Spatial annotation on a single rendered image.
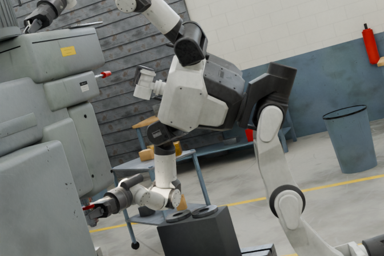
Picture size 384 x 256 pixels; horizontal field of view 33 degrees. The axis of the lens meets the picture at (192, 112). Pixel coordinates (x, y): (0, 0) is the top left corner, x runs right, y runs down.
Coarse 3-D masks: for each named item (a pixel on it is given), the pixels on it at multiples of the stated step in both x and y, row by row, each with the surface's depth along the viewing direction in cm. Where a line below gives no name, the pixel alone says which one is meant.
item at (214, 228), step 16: (208, 208) 214; (224, 208) 213; (160, 224) 216; (176, 224) 211; (192, 224) 209; (208, 224) 207; (224, 224) 210; (176, 240) 212; (192, 240) 210; (208, 240) 208; (224, 240) 207
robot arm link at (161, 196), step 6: (156, 186) 274; (156, 192) 264; (162, 192) 269; (168, 192) 268; (156, 198) 260; (162, 198) 264; (168, 198) 267; (150, 204) 258; (156, 204) 261; (162, 204) 264; (168, 204) 266
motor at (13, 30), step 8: (0, 0) 196; (8, 0) 201; (0, 8) 196; (8, 8) 200; (0, 16) 195; (8, 16) 198; (0, 24) 195; (8, 24) 197; (16, 24) 202; (0, 32) 195; (8, 32) 196; (16, 32) 200; (0, 40) 198
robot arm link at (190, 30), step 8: (176, 24) 237; (184, 24) 248; (192, 24) 246; (168, 32) 237; (176, 32) 237; (184, 32) 241; (192, 32) 241; (200, 32) 247; (176, 40) 241; (200, 40) 244
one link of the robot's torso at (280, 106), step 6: (258, 102) 255; (264, 102) 252; (270, 102) 251; (276, 102) 251; (282, 102) 252; (288, 102) 256; (258, 108) 254; (264, 108) 251; (282, 108) 251; (258, 114) 251; (252, 120) 259; (258, 120) 251; (282, 120) 251
